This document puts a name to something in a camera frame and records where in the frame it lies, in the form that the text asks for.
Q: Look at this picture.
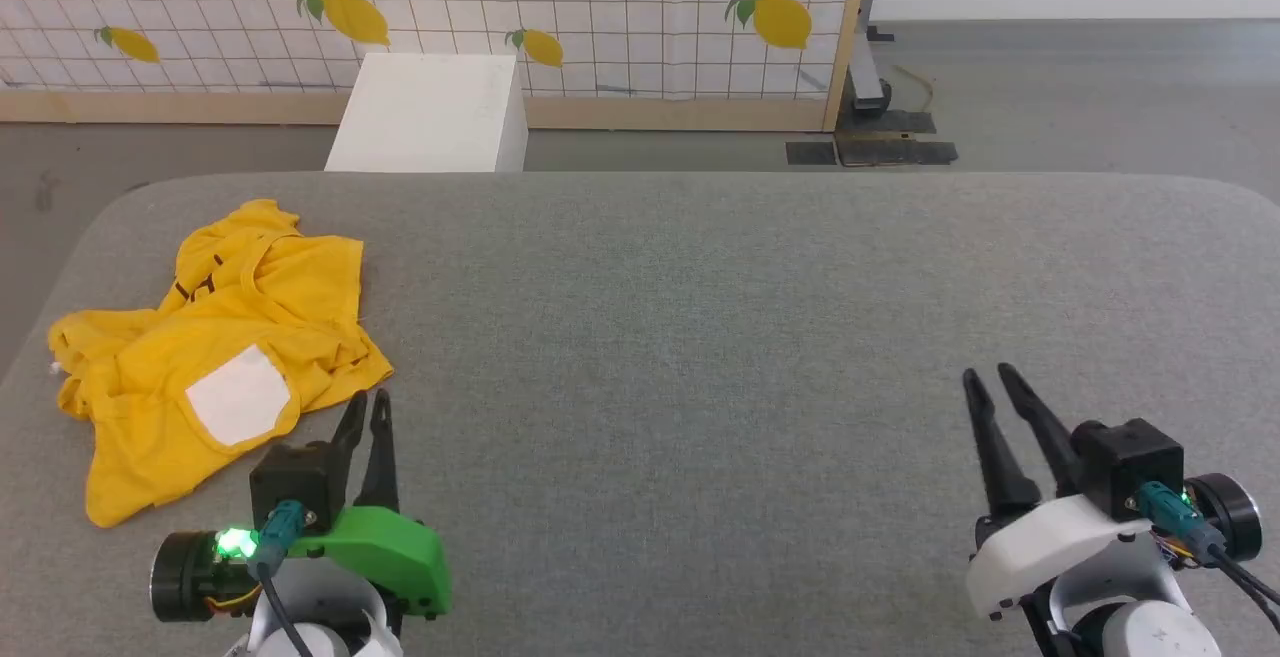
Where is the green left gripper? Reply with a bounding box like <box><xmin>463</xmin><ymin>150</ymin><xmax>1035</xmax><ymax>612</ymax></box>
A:
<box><xmin>288</xmin><ymin>388</ymin><xmax>454</xmax><ymax>620</ymax></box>

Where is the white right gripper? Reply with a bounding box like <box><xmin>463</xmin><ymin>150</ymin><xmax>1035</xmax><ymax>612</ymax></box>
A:
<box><xmin>962</xmin><ymin>362</ymin><xmax>1153</xmax><ymax>623</ymax></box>

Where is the yellow cat print T-shirt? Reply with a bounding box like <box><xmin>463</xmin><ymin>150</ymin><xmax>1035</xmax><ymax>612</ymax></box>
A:
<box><xmin>48</xmin><ymin>199</ymin><xmax>395</xmax><ymax>528</ymax></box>

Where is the white rectangular box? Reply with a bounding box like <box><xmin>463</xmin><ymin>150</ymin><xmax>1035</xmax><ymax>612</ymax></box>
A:
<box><xmin>324</xmin><ymin>52</ymin><xmax>529</xmax><ymax>174</ymax></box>

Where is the grey metal stand foot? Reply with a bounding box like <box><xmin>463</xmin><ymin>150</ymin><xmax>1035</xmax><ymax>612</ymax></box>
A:
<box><xmin>846</xmin><ymin>25</ymin><xmax>895</xmax><ymax>119</ymax></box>

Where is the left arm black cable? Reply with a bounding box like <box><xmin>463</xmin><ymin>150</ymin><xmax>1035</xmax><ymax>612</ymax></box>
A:
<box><xmin>246</xmin><ymin>499</ymin><xmax>319</xmax><ymax>657</ymax></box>

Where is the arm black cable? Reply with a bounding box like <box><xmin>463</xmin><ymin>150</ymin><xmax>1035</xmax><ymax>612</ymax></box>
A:
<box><xmin>1134</xmin><ymin>481</ymin><xmax>1280</xmax><ymax>630</ymax></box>
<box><xmin>246</xmin><ymin>499</ymin><xmax>319</xmax><ymax>657</ymax></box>

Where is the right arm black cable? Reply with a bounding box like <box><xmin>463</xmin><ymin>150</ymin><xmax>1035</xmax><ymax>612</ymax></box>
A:
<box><xmin>1134</xmin><ymin>481</ymin><xmax>1280</xmax><ymax>630</ymax></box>

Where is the yellow floor cable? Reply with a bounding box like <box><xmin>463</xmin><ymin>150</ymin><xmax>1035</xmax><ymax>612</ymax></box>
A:
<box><xmin>892</xmin><ymin>63</ymin><xmax>937</xmax><ymax>114</ymax></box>

